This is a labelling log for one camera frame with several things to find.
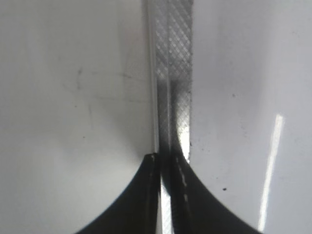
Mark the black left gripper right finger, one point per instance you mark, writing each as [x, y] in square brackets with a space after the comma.
[194, 209]

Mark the white board with aluminium frame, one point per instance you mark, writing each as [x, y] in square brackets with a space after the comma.
[232, 89]

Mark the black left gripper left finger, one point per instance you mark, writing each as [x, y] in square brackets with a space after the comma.
[135, 210]

